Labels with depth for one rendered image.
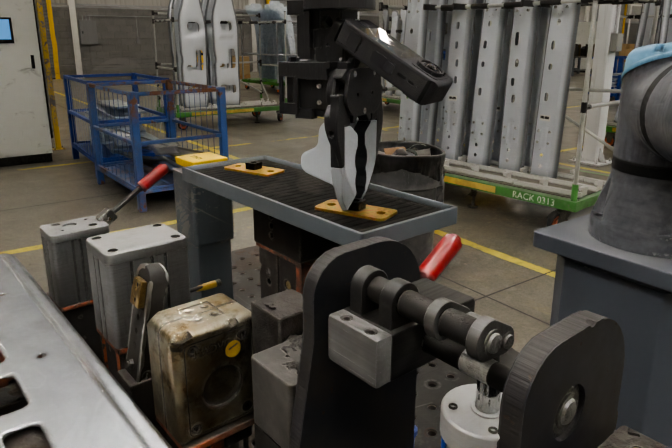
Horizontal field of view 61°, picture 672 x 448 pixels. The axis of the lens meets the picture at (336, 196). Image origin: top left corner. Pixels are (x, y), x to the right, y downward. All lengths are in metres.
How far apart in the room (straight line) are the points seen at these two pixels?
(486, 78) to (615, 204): 4.24
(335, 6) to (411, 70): 0.10
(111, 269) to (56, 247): 0.27
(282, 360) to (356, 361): 0.13
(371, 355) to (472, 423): 0.08
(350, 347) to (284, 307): 0.16
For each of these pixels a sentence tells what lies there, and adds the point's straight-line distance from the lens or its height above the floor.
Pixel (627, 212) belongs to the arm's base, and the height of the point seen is 1.14.
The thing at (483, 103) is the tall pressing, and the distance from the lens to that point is 4.98.
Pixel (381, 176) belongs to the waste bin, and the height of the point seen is 0.59.
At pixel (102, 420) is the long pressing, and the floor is 1.00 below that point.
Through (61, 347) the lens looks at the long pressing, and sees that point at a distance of 0.74.
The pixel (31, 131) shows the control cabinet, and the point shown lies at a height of 0.36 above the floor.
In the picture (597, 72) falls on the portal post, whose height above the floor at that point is 0.99.
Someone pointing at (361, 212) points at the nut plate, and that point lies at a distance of 0.60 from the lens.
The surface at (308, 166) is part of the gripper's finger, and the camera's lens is 0.60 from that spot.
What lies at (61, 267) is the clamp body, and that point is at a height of 1.01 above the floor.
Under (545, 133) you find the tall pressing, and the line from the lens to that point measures 4.69.
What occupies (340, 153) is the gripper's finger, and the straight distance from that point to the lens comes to 0.56.
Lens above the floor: 1.34
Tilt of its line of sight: 15 degrees down
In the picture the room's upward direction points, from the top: straight up
